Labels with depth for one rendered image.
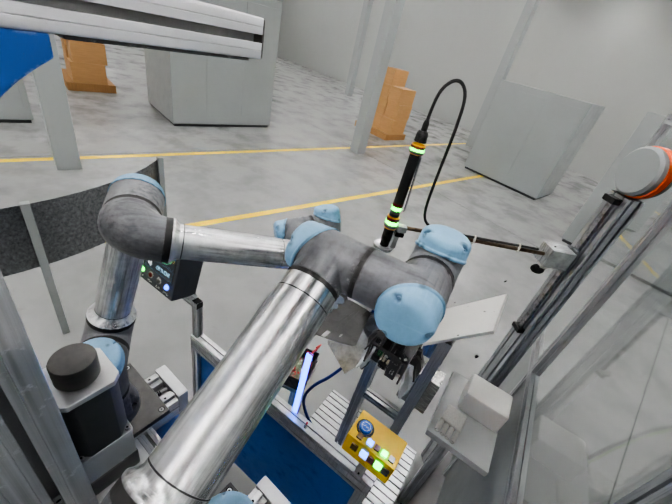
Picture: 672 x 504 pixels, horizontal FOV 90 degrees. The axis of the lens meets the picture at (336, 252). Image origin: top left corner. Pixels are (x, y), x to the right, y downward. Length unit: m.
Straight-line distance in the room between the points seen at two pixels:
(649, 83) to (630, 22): 1.72
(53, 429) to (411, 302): 0.41
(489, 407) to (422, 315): 1.19
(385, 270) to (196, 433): 0.26
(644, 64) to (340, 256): 12.91
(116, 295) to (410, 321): 0.79
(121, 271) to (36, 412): 0.53
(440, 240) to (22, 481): 0.56
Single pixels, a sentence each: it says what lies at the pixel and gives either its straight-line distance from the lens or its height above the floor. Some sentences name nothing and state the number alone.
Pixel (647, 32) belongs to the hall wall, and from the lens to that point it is 13.33.
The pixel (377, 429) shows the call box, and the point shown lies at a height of 1.07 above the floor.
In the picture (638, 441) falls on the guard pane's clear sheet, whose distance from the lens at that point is 0.96.
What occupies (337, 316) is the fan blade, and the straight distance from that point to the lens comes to 1.24.
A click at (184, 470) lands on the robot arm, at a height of 1.68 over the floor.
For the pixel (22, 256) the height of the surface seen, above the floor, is 0.65.
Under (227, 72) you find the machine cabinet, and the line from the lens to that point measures 7.22.
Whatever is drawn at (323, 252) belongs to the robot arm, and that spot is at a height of 1.80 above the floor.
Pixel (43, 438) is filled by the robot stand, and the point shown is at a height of 1.61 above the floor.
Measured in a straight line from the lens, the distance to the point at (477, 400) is 1.55.
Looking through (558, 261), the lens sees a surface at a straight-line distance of 1.41.
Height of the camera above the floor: 2.03
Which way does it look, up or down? 33 degrees down
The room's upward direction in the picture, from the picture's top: 15 degrees clockwise
